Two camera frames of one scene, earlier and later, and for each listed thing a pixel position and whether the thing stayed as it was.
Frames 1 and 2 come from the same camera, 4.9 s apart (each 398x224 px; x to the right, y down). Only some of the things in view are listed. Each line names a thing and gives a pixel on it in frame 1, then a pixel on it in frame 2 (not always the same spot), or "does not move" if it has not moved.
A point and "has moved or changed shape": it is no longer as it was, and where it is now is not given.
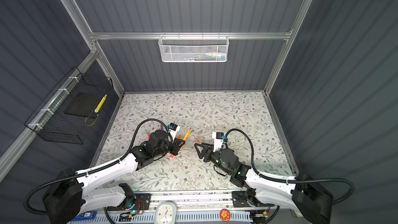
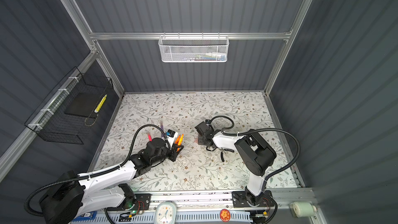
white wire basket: [193, 49] does not move
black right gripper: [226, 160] → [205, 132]
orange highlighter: [187, 134] has moved or changed shape
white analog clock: [166, 213] does not move
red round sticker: [225, 214] does not move
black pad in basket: [84, 104] does not move
